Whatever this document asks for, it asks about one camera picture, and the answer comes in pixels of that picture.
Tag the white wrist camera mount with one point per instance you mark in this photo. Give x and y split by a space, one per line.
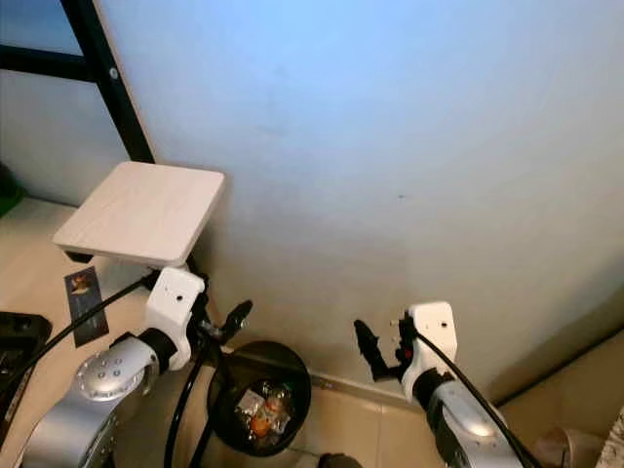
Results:
434 336
174 302

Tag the dark robot foot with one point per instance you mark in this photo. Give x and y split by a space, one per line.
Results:
339 461

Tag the clear crumpled wrapper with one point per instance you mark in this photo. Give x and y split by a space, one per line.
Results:
244 400

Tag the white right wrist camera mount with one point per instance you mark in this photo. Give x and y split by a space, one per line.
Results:
434 336

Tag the black handheld game console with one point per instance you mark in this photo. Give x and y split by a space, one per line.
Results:
21 351

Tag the dark printed card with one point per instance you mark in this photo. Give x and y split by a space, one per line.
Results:
86 302

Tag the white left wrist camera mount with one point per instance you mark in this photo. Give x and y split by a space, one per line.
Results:
174 302

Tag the beige round container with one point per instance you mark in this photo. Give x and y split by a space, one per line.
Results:
570 453

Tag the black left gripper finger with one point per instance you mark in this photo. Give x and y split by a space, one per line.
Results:
239 314

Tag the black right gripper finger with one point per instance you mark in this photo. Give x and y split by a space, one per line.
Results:
370 343
406 330

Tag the light wood square board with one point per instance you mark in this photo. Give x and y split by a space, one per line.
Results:
141 214

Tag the orange snack wrapper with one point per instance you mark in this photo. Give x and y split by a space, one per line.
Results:
260 426

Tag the green object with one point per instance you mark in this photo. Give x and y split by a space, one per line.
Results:
10 200

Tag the black round waste bin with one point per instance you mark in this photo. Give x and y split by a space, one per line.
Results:
292 390

